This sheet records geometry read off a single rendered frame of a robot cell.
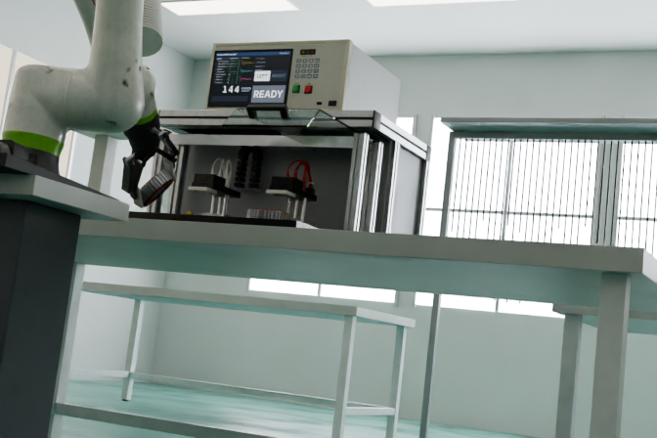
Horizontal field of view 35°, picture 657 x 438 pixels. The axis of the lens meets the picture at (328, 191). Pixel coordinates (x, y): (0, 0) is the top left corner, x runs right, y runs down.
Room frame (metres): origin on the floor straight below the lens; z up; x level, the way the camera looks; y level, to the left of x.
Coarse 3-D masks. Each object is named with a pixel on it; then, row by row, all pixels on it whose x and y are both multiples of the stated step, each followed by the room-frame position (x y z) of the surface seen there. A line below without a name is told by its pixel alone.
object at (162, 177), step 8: (160, 176) 2.64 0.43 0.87; (168, 176) 2.65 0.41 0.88; (152, 184) 2.63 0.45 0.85; (160, 184) 2.64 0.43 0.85; (168, 184) 2.70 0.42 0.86; (144, 192) 2.63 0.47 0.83; (152, 192) 2.63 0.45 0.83; (160, 192) 2.72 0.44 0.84; (144, 200) 2.64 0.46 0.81; (152, 200) 2.71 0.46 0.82
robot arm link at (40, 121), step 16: (16, 80) 2.14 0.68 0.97; (32, 80) 2.12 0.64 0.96; (48, 80) 2.11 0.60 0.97; (64, 80) 2.10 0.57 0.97; (16, 96) 2.13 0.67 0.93; (32, 96) 2.11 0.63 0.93; (48, 96) 2.11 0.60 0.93; (64, 96) 2.10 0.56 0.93; (16, 112) 2.12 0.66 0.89; (32, 112) 2.11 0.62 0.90; (48, 112) 2.12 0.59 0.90; (64, 112) 2.11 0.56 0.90; (16, 128) 2.11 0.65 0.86; (32, 128) 2.11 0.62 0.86; (48, 128) 2.13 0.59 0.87; (64, 128) 2.15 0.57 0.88; (32, 144) 2.12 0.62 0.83; (48, 144) 2.13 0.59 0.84; (64, 144) 2.18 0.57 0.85
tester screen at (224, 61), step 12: (216, 60) 2.91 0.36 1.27; (228, 60) 2.89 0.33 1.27; (240, 60) 2.88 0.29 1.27; (252, 60) 2.86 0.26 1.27; (264, 60) 2.84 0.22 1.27; (276, 60) 2.82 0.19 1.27; (288, 60) 2.81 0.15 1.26; (216, 72) 2.91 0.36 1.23; (228, 72) 2.89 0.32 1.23; (240, 72) 2.87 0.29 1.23; (252, 72) 2.86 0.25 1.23; (216, 84) 2.91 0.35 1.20; (228, 84) 2.89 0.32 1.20; (240, 84) 2.87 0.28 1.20; (252, 84) 2.85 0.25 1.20; (264, 84) 2.84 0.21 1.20; (276, 84) 2.82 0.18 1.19
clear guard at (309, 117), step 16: (240, 112) 2.58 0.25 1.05; (272, 112) 2.54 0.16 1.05; (304, 112) 2.50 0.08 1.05; (320, 112) 2.52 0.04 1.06; (272, 128) 2.77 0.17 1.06; (288, 128) 2.75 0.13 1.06; (304, 128) 2.72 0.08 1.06; (320, 128) 2.70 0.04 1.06; (336, 128) 2.68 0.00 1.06; (352, 128) 2.67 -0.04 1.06
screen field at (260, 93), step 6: (252, 90) 2.85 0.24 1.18; (258, 90) 2.84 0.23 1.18; (264, 90) 2.83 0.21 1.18; (270, 90) 2.83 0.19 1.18; (276, 90) 2.82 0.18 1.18; (282, 90) 2.81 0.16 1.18; (252, 96) 2.85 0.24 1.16; (258, 96) 2.84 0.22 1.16; (264, 96) 2.83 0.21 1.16; (270, 96) 2.83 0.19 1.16; (276, 96) 2.82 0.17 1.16; (282, 96) 2.81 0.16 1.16; (252, 102) 2.85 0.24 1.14; (258, 102) 2.84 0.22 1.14; (264, 102) 2.83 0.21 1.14; (270, 102) 2.82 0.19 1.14; (276, 102) 2.82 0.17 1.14; (282, 102) 2.81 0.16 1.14
